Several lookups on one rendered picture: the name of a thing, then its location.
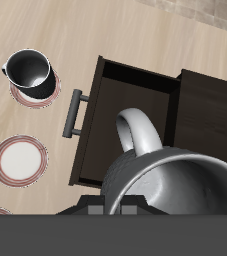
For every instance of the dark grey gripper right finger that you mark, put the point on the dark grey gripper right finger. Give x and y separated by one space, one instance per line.
131 204

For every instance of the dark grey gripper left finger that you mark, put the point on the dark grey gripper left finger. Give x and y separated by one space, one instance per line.
91 204

